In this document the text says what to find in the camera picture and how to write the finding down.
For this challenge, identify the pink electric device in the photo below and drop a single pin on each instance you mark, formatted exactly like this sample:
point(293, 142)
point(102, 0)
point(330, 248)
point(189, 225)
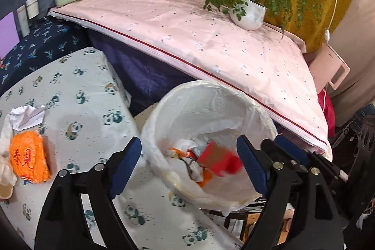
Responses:
point(325, 65)

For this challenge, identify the white jar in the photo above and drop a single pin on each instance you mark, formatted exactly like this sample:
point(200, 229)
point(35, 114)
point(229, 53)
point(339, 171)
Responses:
point(32, 8)

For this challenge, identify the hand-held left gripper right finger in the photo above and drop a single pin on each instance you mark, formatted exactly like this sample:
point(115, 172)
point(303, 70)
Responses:
point(252, 168)

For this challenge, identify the white crumpled tissue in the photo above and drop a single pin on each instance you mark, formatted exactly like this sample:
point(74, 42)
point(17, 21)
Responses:
point(6, 171)

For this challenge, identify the white crumpled paper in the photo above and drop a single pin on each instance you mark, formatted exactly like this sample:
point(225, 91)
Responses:
point(26, 118)

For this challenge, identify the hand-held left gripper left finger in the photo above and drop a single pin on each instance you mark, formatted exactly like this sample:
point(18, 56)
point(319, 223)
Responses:
point(126, 168)

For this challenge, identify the beige paper cup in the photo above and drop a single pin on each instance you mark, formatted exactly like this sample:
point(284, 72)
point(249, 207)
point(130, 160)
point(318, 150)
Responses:
point(6, 193)

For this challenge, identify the purple card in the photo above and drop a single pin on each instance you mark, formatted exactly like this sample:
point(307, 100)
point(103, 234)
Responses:
point(8, 36)

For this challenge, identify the orange plastic bag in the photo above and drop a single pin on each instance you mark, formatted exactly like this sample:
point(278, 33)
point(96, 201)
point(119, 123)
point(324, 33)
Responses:
point(27, 156)

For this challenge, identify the bin with white plastic liner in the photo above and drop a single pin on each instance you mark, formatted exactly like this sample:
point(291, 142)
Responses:
point(205, 109)

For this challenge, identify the red paper box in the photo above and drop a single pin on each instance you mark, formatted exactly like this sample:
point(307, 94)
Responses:
point(222, 163)

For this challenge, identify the grey face mask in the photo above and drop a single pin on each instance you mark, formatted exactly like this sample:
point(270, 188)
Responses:
point(194, 172)

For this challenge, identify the white tube bottle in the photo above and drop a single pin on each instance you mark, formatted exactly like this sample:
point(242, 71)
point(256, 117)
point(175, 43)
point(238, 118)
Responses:
point(22, 21)

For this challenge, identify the dark purple cloth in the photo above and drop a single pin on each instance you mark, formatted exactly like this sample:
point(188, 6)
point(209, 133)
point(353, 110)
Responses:
point(131, 71)

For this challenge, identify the pink cloth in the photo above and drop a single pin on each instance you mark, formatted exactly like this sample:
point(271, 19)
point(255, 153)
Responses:
point(175, 33)

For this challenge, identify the red cloth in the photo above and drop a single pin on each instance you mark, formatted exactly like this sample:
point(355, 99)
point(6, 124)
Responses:
point(326, 109)

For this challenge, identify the crumpled snack wrapper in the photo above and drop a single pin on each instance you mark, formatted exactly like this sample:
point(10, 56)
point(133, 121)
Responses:
point(183, 152)

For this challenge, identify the navy patterned cloth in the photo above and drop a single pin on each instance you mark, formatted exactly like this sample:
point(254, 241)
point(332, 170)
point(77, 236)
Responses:
point(44, 45)

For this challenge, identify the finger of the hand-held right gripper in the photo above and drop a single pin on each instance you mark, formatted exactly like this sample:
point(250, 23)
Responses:
point(269, 149)
point(293, 149)

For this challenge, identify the panda printed sheet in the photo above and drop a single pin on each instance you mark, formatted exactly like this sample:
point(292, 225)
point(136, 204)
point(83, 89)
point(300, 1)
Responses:
point(88, 97)

